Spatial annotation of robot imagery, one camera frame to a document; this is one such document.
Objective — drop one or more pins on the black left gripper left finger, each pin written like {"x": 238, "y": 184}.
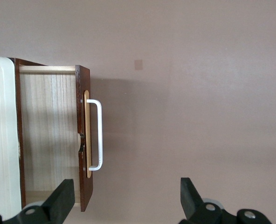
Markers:
{"x": 56, "y": 200}

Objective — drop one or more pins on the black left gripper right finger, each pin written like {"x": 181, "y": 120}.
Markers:
{"x": 191, "y": 198}

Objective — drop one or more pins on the dark brown wooden cabinet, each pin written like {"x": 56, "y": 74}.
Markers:
{"x": 18, "y": 105}

